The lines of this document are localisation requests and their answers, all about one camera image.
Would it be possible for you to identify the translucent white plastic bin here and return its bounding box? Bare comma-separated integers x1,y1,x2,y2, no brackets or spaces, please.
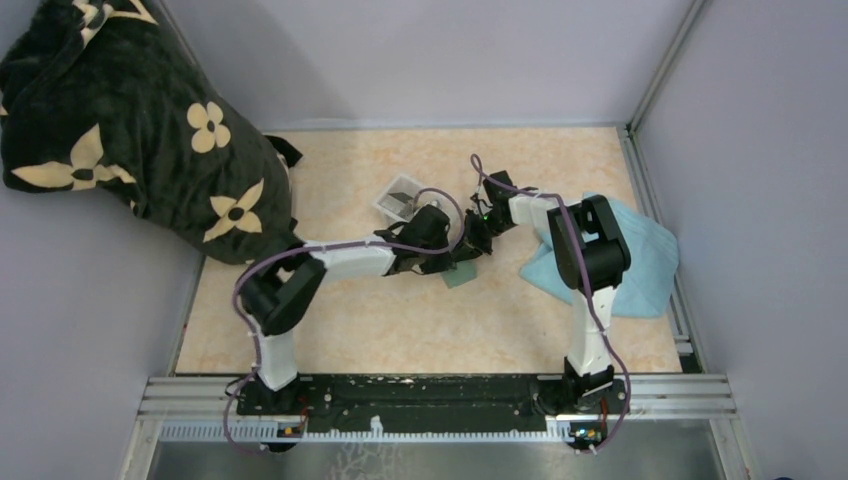
372,174,424,224

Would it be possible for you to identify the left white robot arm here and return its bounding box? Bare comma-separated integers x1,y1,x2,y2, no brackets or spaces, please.
232,205,451,414

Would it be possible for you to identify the light blue towel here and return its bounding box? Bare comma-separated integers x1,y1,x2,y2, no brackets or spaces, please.
519,198,679,318

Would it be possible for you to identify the aluminium frame rail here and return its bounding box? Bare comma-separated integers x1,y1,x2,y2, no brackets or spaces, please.
138,374,737,444

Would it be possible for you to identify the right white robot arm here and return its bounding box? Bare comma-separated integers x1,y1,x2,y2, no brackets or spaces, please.
466,171,631,412

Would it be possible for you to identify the black floral blanket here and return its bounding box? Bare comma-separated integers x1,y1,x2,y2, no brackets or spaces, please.
1,1,300,264

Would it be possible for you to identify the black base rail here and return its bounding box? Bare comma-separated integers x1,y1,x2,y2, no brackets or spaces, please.
235,374,625,434

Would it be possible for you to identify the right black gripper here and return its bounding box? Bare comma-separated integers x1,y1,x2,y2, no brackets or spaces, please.
453,211,513,264

